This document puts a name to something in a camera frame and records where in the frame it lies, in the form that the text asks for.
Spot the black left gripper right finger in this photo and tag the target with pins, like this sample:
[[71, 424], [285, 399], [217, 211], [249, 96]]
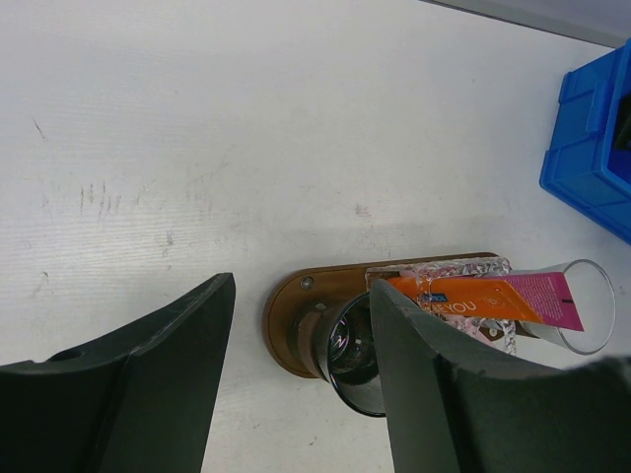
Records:
[[454, 404]]

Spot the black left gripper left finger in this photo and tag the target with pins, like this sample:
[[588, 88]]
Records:
[[138, 399]]

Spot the dark glass cup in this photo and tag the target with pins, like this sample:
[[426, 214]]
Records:
[[593, 297], [335, 342]]

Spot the magenta toothpaste tube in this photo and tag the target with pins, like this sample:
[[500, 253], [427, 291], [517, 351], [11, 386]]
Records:
[[549, 296]]

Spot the brown oval wooden tray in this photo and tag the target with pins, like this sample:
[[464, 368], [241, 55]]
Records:
[[293, 296]]

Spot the blue plastic bin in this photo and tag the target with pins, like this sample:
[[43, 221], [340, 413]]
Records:
[[587, 164]]

